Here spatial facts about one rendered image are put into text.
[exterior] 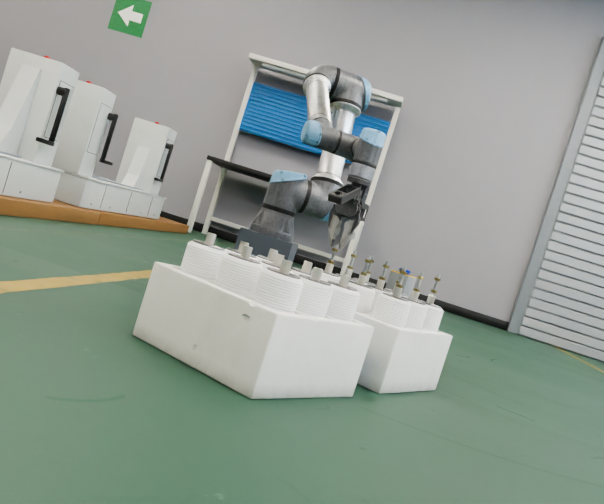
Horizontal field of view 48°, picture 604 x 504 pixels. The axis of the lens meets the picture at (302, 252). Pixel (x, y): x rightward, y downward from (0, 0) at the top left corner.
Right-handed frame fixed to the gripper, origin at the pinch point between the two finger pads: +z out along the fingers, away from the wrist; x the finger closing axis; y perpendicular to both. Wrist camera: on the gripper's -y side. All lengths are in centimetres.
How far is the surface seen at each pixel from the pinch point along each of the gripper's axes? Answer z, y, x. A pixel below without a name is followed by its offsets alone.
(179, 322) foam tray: 27, -61, 2
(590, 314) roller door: -6, 551, -32
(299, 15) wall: -214, 425, 318
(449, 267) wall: -9, 508, 105
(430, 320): 13.7, 17.7, -29.3
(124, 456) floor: 34, -112, -32
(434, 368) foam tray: 27.3, 21.4, -34.0
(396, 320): 15.1, -5.5, -26.8
